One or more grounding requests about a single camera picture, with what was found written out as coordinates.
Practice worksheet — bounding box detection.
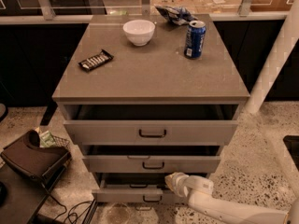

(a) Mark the blue chip bag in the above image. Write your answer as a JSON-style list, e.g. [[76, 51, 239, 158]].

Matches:
[[155, 6, 197, 25]]

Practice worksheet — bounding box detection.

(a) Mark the blue soda can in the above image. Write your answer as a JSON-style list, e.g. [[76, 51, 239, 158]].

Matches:
[[184, 21, 206, 59]]

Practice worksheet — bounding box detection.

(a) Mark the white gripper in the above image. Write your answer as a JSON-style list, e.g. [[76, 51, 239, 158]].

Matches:
[[164, 173, 214, 197]]

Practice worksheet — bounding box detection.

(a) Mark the grey drawer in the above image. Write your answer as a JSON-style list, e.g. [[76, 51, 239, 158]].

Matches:
[[92, 173, 186, 204], [83, 146, 221, 174], [64, 105, 237, 146]]

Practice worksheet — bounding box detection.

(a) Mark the white bowl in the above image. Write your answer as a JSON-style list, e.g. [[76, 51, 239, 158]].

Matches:
[[122, 20, 155, 46]]

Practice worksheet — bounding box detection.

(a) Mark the grey drawer cabinet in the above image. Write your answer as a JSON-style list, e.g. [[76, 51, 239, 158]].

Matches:
[[51, 14, 251, 203]]

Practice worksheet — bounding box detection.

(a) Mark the black cable on floor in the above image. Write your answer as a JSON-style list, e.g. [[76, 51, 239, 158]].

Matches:
[[41, 184, 101, 224]]

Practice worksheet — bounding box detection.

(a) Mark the black device on stand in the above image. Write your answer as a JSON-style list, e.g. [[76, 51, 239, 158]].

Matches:
[[1, 130, 71, 184]]

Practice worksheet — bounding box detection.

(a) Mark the black table at left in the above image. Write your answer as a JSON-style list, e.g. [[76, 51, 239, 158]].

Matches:
[[0, 164, 65, 224]]

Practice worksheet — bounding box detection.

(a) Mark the wire basket with green packet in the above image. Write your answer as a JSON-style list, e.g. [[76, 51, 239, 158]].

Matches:
[[36, 127, 70, 149]]

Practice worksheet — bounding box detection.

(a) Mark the white diagonal post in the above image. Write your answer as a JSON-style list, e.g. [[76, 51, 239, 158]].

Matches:
[[245, 0, 299, 114]]

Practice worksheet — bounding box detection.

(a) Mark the black snack bar packet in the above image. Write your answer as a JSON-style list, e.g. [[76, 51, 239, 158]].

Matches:
[[78, 49, 114, 72]]

